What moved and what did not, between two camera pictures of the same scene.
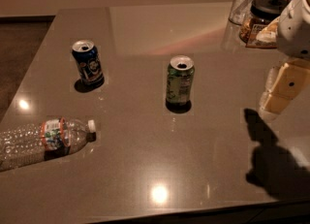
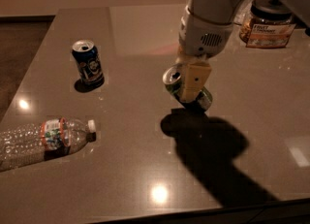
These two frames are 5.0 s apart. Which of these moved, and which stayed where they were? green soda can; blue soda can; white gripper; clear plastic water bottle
Moved: white gripper; green soda can
Stayed: clear plastic water bottle; blue soda can
